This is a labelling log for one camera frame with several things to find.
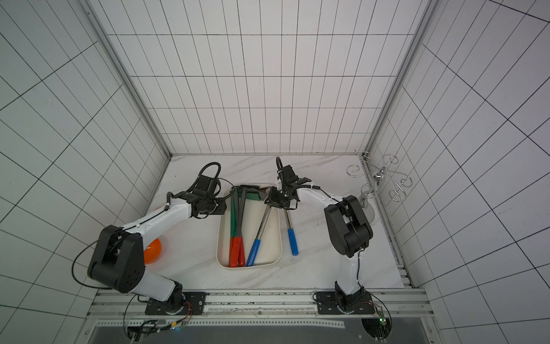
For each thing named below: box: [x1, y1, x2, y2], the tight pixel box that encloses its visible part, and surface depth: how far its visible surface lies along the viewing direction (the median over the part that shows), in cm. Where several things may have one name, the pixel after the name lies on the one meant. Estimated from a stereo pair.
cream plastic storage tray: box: [216, 187, 283, 270], surface depth 89 cm
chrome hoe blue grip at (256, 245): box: [245, 204, 272, 267], surface depth 85 cm
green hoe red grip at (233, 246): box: [229, 189, 238, 268], surface depth 85 cm
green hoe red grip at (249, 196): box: [230, 187, 260, 208], surface depth 97 cm
